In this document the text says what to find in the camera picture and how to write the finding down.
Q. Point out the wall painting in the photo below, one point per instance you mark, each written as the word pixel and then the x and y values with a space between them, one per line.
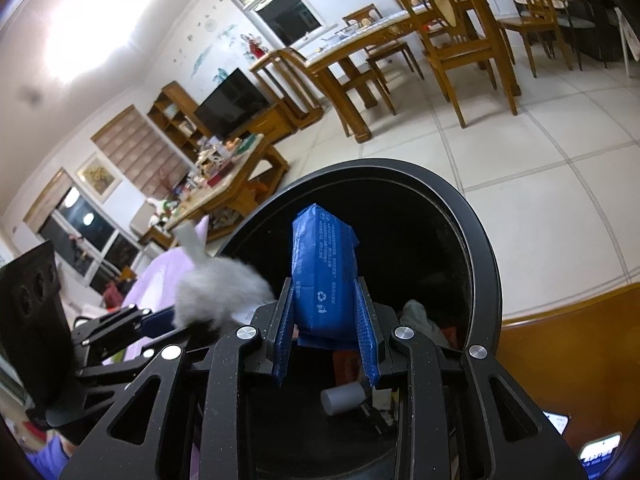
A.
pixel 215 50

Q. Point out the brown window blind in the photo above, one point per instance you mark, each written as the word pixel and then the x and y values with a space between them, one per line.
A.
pixel 140 152

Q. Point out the grey crumpled paper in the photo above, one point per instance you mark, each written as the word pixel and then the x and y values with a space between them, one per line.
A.
pixel 415 312

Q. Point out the large balcony window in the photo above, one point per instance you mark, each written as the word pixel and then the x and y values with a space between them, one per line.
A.
pixel 80 230

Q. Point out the brown wooden surface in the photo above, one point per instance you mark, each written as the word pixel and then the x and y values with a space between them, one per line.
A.
pixel 565 350

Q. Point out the wooden dining table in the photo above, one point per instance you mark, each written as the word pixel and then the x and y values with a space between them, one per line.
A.
pixel 350 52

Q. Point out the black flat television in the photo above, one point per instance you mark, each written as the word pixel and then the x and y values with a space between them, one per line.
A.
pixel 232 102

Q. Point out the framed wall picture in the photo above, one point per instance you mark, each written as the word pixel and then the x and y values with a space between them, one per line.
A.
pixel 99 177

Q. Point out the purple blanket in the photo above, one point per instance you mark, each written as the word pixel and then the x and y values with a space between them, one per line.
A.
pixel 155 280

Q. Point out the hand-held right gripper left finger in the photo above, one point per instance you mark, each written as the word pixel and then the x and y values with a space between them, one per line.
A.
pixel 282 340

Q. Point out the black round trash bin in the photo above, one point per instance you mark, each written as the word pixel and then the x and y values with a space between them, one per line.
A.
pixel 425 240

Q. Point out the grey fluffy wad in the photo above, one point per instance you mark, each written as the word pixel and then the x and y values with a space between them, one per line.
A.
pixel 220 287

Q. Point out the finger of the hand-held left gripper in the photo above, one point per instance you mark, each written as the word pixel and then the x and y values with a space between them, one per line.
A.
pixel 125 320
pixel 120 364

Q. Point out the blue tissue packet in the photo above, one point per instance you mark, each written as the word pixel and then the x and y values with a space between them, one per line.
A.
pixel 322 270

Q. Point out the ceiling light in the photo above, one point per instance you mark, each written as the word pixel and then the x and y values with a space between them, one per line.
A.
pixel 95 20

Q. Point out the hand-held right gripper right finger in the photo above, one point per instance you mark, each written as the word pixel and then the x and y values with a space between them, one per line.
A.
pixel 367 345

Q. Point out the smartphone with lit screen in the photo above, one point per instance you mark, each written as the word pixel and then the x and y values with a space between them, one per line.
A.
pixel 600 455
pixel 557 422

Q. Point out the wooden coffee table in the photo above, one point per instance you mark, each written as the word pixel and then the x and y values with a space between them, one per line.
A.
pixel 250 180

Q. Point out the red packet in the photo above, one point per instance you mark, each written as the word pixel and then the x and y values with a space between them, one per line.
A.
pixel 345 367

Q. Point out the person's left forearm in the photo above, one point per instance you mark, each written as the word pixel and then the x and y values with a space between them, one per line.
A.
pixel 50 455

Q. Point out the red flower vase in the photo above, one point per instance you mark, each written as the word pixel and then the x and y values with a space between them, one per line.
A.
pixel 255 47

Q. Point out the clutter of small table items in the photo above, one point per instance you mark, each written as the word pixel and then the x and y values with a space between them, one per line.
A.
pixel 210 167

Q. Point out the black desk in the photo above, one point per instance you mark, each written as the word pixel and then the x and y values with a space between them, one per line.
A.
pixel 590 20

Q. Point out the dark window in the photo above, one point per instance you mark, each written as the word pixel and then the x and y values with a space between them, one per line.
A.
pixel 280 5

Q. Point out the wooden shelf unit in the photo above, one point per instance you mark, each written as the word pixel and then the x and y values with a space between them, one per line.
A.
pixel 172 110

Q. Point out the wooden television cabinet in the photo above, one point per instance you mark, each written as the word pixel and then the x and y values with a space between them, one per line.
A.
pixel 272 122

